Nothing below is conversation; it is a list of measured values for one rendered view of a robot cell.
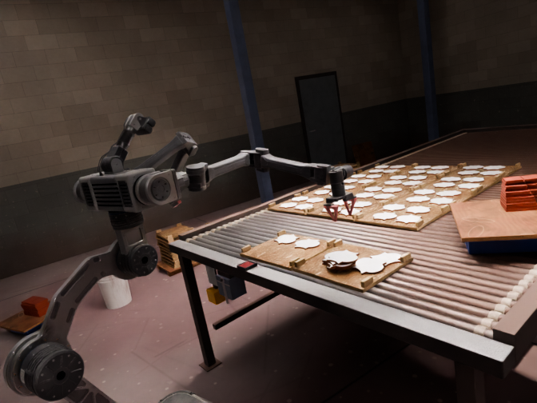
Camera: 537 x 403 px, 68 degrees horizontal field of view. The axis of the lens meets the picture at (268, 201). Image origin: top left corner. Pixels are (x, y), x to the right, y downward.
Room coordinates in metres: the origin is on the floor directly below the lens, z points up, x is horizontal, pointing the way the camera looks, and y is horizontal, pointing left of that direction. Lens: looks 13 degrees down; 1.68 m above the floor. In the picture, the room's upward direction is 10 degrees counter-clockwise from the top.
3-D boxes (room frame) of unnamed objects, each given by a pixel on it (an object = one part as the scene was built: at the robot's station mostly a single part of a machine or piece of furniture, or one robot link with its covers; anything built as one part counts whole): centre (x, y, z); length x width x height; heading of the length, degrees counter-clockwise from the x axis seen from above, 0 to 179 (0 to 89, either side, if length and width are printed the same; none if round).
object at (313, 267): (1.68, -0.32, 0.93); 0.41 x 0.35 x 0.02; 36
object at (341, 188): (1.60, -0.29, 1.29); 0.10 x 0.07 x 0.07; 127
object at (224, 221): (3.82, -0.98, 0.90); 4.04 x 0.06 x 0.10; 127
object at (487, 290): (1.96, -0.20, 0.90); 1.95 x 0.05 x 0.05; 37
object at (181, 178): (1.62, 0.36, 1.45); 0.09 x 0.08 x 0.12; 50
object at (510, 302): (1.93, -0.16, 0.90); 1.95 x 0.05 x 0.05; 37
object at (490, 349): (1.77, 0.05, 0.89); 2.08 x 0.09 x 0.06; 37
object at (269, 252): (2.01, -0.06, 0.93); 0.41 x 0.35 x 0.02; 38
